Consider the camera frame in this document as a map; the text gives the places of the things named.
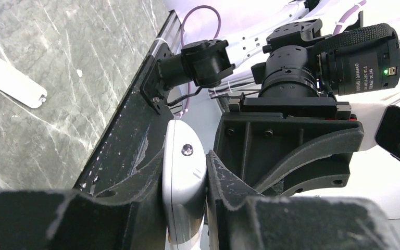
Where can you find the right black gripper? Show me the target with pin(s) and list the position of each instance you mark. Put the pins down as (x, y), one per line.
(281, 146)

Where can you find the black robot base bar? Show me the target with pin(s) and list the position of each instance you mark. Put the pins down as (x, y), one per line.
(136, 130)

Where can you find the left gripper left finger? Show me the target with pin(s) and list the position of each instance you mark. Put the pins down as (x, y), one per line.
(128, 215)

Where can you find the white battery cover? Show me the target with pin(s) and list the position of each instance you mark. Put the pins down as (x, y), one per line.
(20, 87)

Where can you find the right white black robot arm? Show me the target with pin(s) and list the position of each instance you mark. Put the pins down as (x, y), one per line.
(303, 63)

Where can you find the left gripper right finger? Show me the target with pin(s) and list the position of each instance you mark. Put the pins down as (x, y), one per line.
(239, 217)

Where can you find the white remote control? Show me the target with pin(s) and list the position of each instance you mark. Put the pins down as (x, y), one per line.
(183, 185)

